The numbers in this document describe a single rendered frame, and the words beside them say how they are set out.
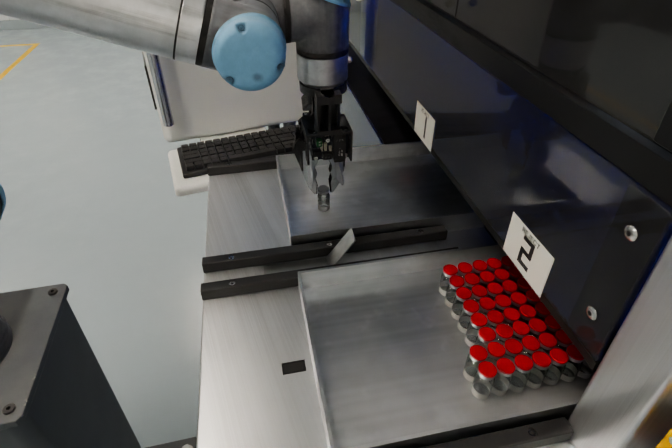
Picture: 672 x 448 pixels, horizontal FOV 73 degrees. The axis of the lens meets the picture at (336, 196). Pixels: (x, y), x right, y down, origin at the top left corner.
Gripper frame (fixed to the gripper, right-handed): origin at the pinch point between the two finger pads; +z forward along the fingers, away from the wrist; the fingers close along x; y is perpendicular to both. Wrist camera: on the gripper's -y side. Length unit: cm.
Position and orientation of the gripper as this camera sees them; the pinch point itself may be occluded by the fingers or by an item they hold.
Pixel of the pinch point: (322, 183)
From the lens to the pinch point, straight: 80.9
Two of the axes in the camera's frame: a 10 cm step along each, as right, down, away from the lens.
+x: 9.8, -1.2, 1.6
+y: 2.0, 5.7, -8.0
